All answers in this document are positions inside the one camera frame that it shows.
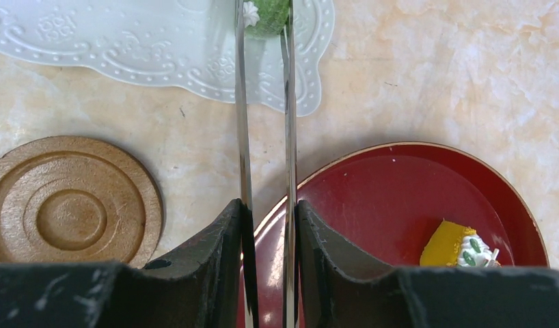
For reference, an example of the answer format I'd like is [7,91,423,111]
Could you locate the green matcha roll cake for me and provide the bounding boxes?
[243,0,290,39]

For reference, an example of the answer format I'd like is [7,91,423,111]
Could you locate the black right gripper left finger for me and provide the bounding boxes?
[0,200,243,327]

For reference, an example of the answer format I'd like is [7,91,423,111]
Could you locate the metal serving tongs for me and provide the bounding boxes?
[235,1,299,327]

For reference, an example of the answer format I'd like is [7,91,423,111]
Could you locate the yellow cake slice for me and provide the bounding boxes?
[419,220,501,268]

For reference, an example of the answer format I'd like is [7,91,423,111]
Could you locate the white three-tier cake stand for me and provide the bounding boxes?
[0,1,336,117]

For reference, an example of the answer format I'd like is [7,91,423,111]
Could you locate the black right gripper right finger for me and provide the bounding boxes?
[297,200,559,327]

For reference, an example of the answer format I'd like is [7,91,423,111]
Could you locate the dark wooden saucer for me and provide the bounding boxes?
[0,136,164,268]

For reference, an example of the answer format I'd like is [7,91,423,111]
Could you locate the red round tray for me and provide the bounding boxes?
[236,141,550,328]

